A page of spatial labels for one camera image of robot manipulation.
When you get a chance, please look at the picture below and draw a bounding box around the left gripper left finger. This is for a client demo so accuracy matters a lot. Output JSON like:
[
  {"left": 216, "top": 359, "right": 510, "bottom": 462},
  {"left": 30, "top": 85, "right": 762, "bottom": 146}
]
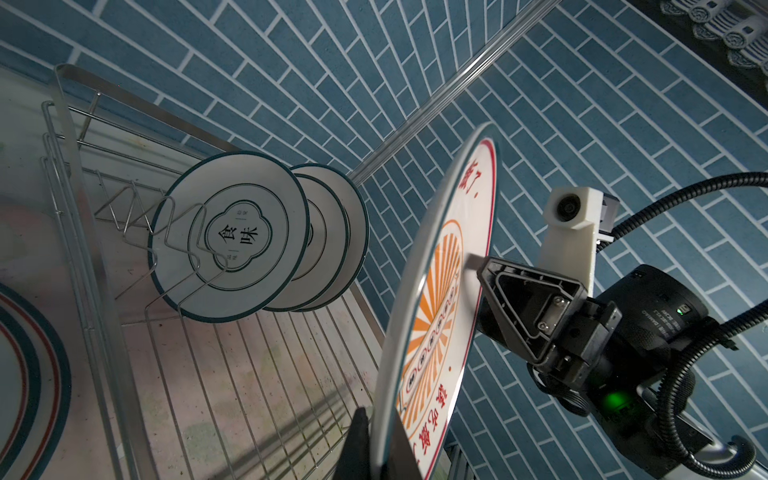
[{"left": 332, "top": 407, "right": 370, "bottom": 480}]

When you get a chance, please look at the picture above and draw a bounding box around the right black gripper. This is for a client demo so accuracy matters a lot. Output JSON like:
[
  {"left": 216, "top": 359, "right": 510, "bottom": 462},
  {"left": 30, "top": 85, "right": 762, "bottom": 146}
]
[{"left": 467, "top": 254, "right": 622, "bottom": 408}]

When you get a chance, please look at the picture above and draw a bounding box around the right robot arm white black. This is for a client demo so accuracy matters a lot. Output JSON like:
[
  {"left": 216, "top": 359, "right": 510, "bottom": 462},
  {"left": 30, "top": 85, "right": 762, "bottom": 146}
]
[{"left": 470, "top": 172, "right": 767, "bottom": 479}]

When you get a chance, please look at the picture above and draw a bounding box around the right aluminium corner post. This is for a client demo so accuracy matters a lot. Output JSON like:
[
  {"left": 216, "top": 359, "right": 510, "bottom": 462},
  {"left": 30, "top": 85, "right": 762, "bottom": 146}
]
[{"left": 350, "top": 0, "right": 560, "bottom": 186}]

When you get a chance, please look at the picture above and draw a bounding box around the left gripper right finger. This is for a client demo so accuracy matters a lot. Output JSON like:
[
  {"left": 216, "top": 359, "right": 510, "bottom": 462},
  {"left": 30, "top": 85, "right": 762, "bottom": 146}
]
[{"left": 389, "top": 447, "right": 422, "bottom": 480}]

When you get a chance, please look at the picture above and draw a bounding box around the metal wire dish rack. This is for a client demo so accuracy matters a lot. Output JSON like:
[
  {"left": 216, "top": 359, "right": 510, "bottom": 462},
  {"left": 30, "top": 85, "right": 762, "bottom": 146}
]
[{"left": 42, "top": 64, "right": 384, "bottom": 479}]

